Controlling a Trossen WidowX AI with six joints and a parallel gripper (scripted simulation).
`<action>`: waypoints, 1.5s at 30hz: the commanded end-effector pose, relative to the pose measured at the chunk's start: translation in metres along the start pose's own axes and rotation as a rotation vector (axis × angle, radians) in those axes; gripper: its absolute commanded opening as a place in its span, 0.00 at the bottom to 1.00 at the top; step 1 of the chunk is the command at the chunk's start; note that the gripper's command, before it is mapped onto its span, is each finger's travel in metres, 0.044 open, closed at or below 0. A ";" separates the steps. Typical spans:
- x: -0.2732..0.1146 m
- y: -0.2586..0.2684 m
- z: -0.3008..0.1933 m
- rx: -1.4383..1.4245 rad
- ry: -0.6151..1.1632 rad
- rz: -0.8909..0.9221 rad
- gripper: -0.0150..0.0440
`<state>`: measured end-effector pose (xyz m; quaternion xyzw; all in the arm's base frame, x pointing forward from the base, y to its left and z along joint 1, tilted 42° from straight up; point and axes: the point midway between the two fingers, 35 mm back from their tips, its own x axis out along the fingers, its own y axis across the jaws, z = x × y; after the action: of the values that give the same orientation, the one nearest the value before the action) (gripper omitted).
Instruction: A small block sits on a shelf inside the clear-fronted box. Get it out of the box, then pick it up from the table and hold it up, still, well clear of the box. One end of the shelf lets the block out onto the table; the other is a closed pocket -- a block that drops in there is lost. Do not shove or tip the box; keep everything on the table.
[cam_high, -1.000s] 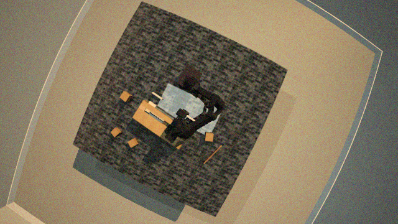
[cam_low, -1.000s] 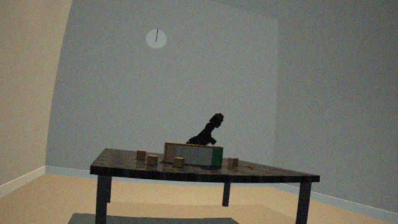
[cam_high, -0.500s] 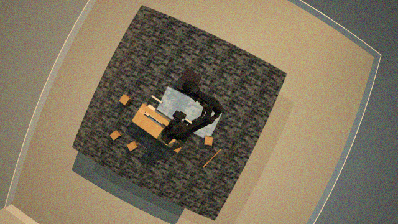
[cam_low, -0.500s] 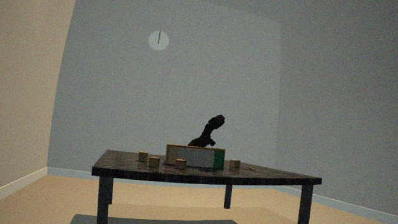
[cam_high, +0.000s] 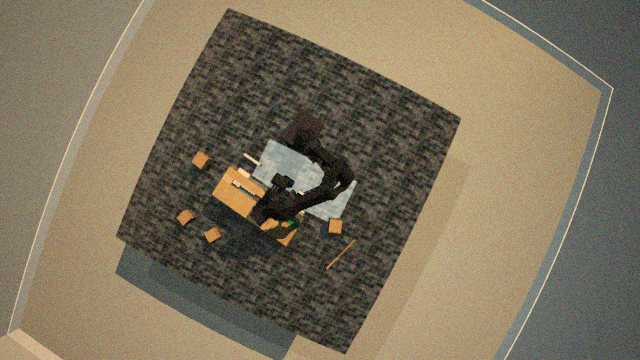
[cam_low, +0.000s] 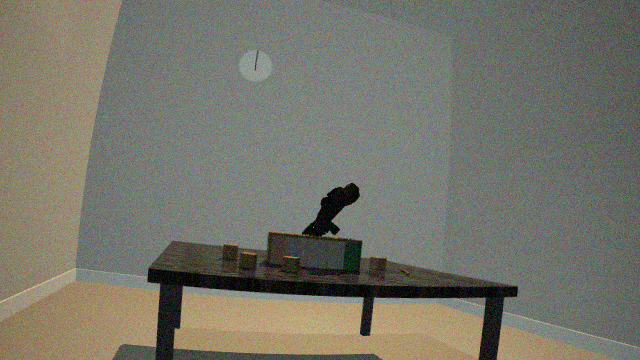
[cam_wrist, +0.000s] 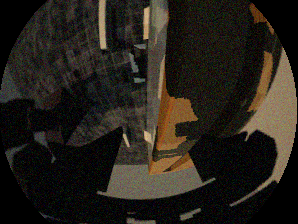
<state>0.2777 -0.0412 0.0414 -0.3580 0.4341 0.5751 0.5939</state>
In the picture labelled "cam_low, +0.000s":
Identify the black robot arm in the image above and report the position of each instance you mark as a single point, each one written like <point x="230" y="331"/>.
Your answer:
<point x="337" y="199"/>

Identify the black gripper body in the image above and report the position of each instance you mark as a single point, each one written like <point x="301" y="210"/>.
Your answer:
<point x="321" y="221"/>

